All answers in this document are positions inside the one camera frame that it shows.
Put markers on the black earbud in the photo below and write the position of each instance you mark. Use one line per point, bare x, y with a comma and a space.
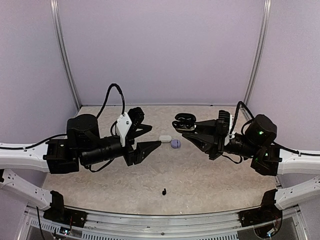
164, 192
188, 123

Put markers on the aluminium corner post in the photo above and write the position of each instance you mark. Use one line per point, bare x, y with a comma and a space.
259, 50
54, 5

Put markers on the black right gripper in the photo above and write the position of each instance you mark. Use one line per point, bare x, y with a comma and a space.
212, 145

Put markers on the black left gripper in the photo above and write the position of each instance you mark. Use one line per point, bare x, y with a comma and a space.
140, 154

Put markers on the white earbud charging case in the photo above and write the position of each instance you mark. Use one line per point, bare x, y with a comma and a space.
165, 138

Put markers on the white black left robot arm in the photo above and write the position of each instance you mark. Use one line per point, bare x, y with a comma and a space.
81, 145

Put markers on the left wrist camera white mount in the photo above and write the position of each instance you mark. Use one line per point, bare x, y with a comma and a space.
123, 124

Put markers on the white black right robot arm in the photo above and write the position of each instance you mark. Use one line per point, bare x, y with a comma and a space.
256, 142

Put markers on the aluminium front rail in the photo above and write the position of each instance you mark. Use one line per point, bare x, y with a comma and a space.
101, 225

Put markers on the aluminium corner post right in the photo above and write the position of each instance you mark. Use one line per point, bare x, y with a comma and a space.
259, 50

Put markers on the black earbud charging case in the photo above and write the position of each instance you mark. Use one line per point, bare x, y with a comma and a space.
178, 123

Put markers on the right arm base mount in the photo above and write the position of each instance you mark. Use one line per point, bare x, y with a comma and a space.
265, 212

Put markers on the aluminium corner post left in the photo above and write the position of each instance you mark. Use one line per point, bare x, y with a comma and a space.
54, 5

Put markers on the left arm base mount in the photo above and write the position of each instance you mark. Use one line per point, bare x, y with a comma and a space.
58, 213

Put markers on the purple earbud charging case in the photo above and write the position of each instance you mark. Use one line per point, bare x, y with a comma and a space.
175, 143

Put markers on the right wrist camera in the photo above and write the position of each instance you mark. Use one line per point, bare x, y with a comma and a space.
227, 126

